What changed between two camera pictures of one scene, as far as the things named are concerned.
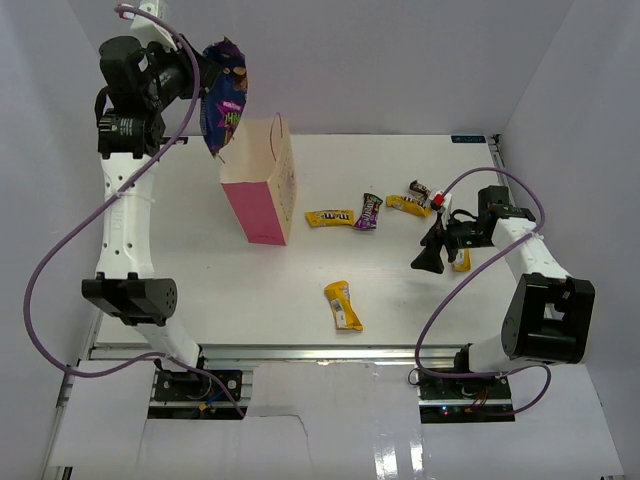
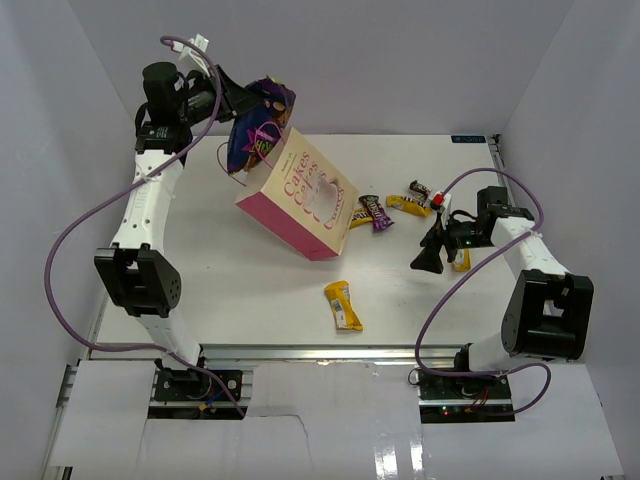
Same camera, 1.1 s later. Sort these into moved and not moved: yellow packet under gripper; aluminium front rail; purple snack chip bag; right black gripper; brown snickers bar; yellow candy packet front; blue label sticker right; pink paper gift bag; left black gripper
Moved: pink paper gift bag; left black gripper; purple snack chip bag
Not moved: right black gripper; yellow packet under gripper; aluminium front rail; brown snickers bar; blue label sticker right; yellow candy packet front
